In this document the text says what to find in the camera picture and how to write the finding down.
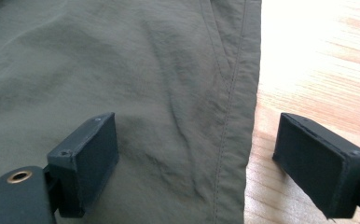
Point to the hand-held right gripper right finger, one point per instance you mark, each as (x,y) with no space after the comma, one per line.
(318,168)

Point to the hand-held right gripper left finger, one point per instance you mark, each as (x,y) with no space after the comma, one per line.
(85,161)

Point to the olive green pants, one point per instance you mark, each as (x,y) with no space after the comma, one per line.
(144,93)

